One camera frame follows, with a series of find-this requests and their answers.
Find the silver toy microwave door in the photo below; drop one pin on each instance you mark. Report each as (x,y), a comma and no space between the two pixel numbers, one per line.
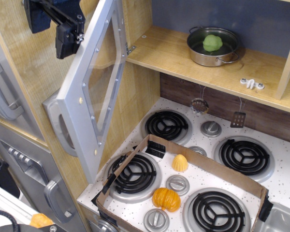
(88,94)

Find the round hanging strainer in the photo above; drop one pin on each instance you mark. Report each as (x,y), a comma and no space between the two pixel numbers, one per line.
(199,106)

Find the front silver stove knob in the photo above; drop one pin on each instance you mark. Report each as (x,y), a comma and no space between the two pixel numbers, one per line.
(156,220)

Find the grey water dispenser panel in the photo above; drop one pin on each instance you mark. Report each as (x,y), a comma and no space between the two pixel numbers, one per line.
(27,165)

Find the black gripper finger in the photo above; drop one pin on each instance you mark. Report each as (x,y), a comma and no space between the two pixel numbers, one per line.
(68,39)

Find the lower grey fridge handle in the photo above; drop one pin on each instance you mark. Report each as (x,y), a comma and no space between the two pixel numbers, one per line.
(50,197)

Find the stainless steel pot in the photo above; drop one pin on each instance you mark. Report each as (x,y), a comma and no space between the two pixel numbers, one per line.
(227,54)

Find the orange toy at bottom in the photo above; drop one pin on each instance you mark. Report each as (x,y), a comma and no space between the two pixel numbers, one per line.
(40,220)

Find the black device at left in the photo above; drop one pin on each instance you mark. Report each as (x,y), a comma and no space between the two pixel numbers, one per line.
(7,182)

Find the green toy vegetable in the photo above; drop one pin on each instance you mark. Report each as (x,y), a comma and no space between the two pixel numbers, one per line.
(212,43)

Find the small middle silver knob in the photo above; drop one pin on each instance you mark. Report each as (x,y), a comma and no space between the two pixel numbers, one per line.
(198,150)

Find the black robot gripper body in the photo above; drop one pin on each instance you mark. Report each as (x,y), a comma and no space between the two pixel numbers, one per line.
(64,11)

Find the silver stove knob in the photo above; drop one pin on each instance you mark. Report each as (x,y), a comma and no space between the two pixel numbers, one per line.
(156,220)
(211,129)
(179,184)

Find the hanging toy spatula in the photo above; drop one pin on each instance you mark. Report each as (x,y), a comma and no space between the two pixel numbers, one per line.
(238,120)

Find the white plastic door latch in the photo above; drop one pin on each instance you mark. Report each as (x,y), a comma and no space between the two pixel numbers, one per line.
(251,84)

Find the silver oven knob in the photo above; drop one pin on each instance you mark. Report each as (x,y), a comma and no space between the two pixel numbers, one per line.
(106,226)

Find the centre silver stove knob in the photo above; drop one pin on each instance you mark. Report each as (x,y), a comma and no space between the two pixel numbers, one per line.
(179,184)

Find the back right black burner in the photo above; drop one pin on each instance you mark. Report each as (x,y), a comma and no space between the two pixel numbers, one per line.
(247,156)

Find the front right black burner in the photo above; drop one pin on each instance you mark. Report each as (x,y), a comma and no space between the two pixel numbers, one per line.
(215,210)

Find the back left black burner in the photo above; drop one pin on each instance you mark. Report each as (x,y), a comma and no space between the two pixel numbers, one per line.
(169,125)

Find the orange toy pumpkin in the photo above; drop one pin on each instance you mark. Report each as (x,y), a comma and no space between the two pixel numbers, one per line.
(166,199)

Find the blue padded gripper finger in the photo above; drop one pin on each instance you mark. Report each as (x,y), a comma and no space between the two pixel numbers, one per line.
(38,20)

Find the silver toy sink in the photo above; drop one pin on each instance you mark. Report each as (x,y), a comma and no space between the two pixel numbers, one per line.
(273,217)

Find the back silver stove knob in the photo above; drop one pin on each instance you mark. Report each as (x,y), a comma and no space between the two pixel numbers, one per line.
(211,129)

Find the brown cardboard barrier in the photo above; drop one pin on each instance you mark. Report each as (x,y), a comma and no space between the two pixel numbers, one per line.
(202,172)

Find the grey wall phone holder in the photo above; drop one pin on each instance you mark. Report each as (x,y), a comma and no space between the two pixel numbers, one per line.
(59,127)

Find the black burner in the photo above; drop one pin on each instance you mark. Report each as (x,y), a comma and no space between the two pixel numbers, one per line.
(169,125)
(247,156)
(215,210)
(138,180)

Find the front left black burner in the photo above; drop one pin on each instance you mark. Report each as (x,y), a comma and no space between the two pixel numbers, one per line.
(138,180)

